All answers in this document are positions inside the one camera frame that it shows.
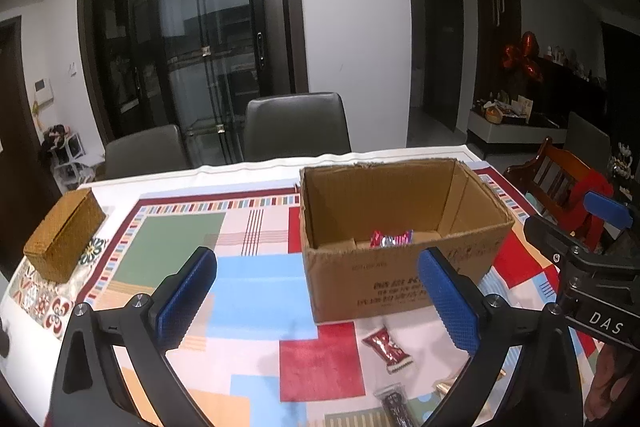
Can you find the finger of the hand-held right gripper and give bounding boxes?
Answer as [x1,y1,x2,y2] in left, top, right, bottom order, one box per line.
[524,216,601,269]
[584,191,633,232]

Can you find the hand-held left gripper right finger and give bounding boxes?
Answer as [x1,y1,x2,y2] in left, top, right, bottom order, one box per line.
[418,247,586,427]

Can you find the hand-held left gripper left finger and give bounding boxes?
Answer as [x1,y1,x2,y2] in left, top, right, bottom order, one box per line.
[50,246,218,427]

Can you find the cardboard box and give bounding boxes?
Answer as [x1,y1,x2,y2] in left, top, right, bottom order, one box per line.
[298,158,516,324]

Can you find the dark red snack packet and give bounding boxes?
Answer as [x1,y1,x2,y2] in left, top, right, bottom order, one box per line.
[361,328,416,374]

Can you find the pink snack packet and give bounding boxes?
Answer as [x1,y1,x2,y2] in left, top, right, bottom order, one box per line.
[370,229,415,249]

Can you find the person's right hand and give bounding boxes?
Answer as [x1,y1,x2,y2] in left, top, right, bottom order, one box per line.
[585,342,640,423]

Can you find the red cloth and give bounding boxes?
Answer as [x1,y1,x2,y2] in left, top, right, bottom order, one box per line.
[567,172,615,248]

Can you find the brown wooden chair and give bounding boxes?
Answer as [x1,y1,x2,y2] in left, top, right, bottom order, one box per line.
[504,137,608,248]

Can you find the colourful block pattern tablecloth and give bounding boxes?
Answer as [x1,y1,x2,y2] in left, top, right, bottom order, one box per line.
[45,157,606,427]

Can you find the grey upholstered chair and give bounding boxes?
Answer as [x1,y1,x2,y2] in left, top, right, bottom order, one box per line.
[565,112,612,168]

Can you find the gold snack packet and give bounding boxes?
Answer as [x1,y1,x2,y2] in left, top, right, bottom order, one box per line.
[432,369,506,400]

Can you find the white low cabinet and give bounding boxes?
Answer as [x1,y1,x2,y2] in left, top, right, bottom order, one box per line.
[467,109,568,158]

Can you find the black long snack packet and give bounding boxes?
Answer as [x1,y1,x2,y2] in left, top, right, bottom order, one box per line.
[374,384,416,427]

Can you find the dark sideboard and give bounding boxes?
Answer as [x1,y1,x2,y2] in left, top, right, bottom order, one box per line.
[530,57,640,142]

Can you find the woven wicker box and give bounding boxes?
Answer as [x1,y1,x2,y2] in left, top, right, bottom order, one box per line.
[22,188,107,284]

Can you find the floral patterned placemat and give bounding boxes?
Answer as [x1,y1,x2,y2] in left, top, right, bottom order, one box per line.
[7,207,118,333]

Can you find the grey leather dining chair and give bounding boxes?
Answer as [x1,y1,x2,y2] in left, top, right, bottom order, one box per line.
[104,124,192,180]
[243,92,352,162]

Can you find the white shoe rack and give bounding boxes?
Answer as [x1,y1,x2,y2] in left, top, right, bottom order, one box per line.
[47,132,93,188]

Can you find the red foil balloons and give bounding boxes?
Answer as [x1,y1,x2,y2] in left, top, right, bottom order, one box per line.
[502,32,543,82]

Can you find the dark tall cabinet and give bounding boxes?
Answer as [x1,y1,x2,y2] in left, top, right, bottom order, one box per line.
[472,0,521,98]

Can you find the brown wooden door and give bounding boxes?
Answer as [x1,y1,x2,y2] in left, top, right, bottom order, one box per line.
[0,14,61,258]

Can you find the dark glass sliding door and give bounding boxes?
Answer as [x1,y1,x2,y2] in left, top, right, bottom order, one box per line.
[77,0,308,168]

